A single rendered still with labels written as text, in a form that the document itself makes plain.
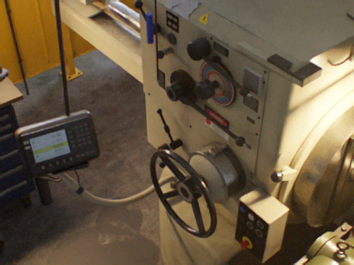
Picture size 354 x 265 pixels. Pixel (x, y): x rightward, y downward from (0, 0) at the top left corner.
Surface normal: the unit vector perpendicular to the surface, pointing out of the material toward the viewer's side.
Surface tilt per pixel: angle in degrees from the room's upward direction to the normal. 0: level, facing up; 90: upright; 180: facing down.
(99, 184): 0
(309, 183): 73
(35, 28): 90
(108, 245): 0
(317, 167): 58
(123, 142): 0
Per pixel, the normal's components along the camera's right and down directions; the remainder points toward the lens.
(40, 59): 0.65, 0.52
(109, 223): 0.00, -0.73
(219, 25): -0.54, -0.21
